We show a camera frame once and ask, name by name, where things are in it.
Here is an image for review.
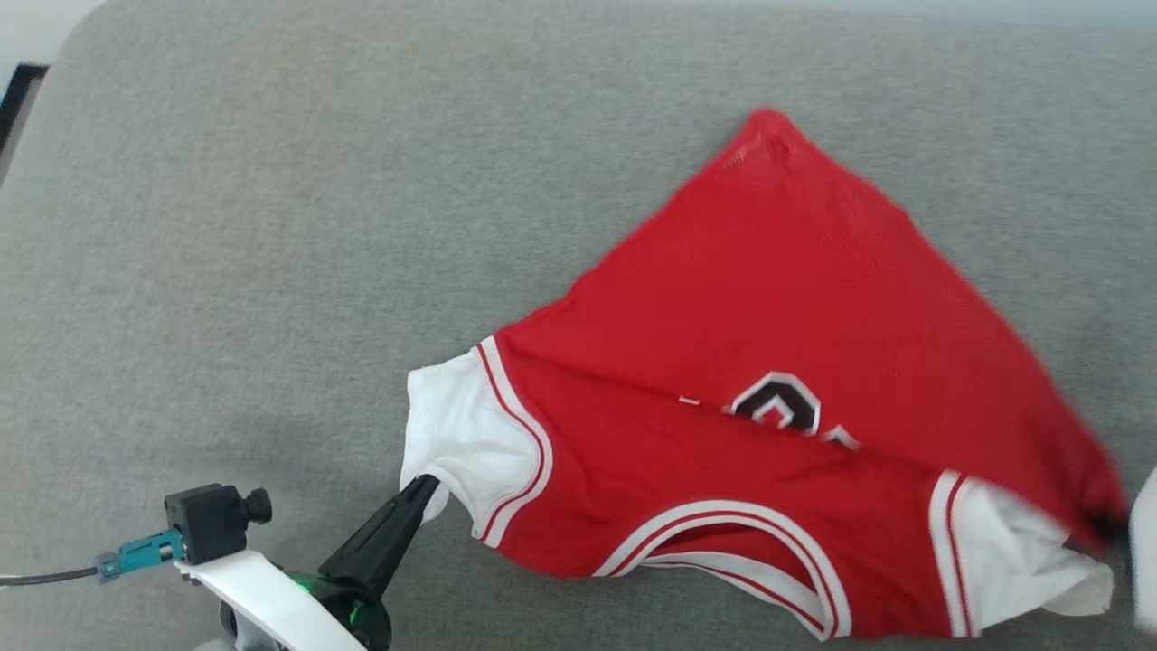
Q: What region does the red and white jersey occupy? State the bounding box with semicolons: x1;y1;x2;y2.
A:
400;107;1129;641

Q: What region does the black frame strip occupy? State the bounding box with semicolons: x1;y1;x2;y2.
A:
0;63;51;182

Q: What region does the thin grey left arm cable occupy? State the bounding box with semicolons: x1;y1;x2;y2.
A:
0;567;100;589

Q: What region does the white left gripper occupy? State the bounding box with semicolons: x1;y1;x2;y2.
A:
176;474;441;651

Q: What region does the teal cable connector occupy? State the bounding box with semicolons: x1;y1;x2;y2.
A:
95;529;186;581

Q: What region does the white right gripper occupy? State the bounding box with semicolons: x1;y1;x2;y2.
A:
1089;463;1157;634

